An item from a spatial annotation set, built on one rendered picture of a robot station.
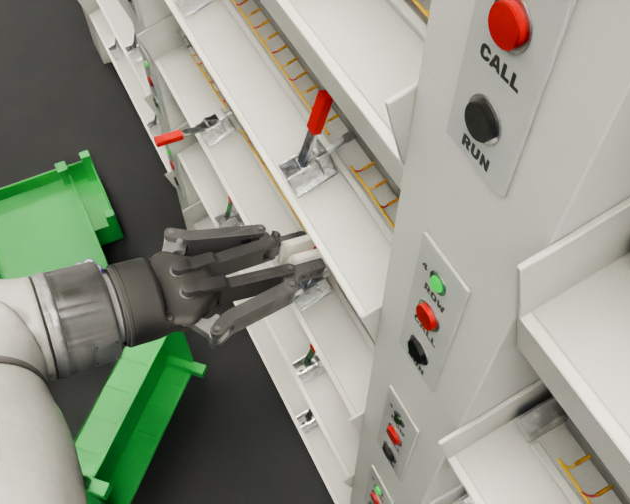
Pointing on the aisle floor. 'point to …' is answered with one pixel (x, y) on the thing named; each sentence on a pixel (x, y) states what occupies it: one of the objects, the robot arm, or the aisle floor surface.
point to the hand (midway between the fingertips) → (315, 252)
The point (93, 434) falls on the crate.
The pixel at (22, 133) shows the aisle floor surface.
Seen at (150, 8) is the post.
